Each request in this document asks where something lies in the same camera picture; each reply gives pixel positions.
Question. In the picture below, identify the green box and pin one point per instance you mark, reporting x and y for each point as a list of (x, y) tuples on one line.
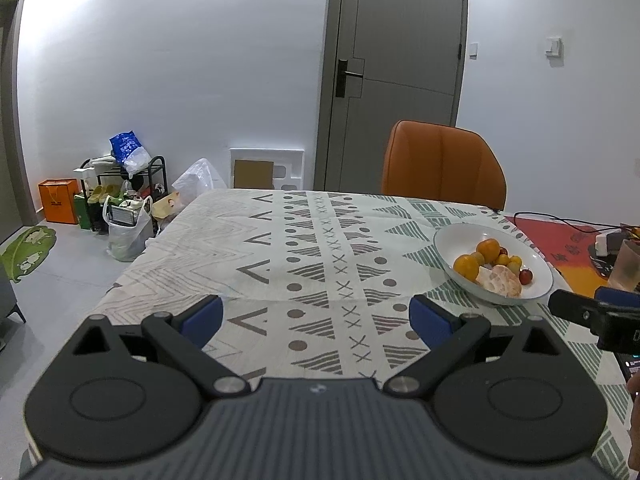
[(82, 212)]

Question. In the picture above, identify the black shoe rack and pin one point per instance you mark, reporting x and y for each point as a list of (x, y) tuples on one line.
[(163, 172)]

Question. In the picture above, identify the white and grey charger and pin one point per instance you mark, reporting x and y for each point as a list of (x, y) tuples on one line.
[(605, 245)]

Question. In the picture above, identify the small white wall switch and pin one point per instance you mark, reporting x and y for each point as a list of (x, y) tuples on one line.
[(473, 50)]

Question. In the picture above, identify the orange chair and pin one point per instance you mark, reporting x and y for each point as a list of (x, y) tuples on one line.
[(440, 165)]

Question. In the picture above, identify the yellow snack bag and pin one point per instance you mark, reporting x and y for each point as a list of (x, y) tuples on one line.
[(632, 232)]

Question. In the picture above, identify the blue plastic bag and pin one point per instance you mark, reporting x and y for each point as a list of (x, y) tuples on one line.
[(125, 147)]

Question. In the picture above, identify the beige paper bag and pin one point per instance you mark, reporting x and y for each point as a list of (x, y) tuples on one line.
[(167, 206)]

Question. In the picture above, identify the white bag with items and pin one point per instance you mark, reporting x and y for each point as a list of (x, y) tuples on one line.
[(125, 242)]

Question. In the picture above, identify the grey sofa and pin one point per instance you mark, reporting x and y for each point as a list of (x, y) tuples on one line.
[(6, 300)]

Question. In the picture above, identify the person's right hand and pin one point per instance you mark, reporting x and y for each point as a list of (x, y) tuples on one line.
[(636, 430)]

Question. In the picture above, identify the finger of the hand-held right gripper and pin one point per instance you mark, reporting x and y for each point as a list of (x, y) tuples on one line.
[(620, 297), (575, 307)]

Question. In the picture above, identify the green rug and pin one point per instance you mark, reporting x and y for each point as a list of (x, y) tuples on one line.
[(27, 255)]

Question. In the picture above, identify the orange shopping bag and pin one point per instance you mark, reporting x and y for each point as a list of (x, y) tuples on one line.
[(59, 202)]

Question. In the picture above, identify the brown cardboard sheet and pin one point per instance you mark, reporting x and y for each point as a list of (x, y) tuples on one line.
[(254, 174)]

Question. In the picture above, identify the translucent plastic cup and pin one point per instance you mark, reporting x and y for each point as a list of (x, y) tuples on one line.
[(627, 267)]

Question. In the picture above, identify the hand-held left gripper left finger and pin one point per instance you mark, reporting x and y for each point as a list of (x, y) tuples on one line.
[(202, 320)]

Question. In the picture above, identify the white plate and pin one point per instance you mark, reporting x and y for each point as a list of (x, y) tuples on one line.
[(460, 237)]

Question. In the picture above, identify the grey door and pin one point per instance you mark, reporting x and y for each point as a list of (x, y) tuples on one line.
[(400, 20), (7, 110)]

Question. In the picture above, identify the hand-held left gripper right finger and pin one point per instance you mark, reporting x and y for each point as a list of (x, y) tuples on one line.
[(430, 320)]

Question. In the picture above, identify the patterned tablecloth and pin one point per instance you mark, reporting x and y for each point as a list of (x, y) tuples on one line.
[(300, 240)]

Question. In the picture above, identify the white foam packaging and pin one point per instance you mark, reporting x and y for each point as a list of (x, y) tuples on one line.
[(290, 160)]

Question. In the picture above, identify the white plastic bag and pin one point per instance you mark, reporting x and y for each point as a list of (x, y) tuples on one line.
[(197, 180)]

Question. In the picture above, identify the large orange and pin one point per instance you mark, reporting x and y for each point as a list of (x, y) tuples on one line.
[(466, 266), (488, 249)]

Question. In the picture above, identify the large white wall switch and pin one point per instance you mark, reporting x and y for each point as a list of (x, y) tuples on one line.
[(553, 47)]

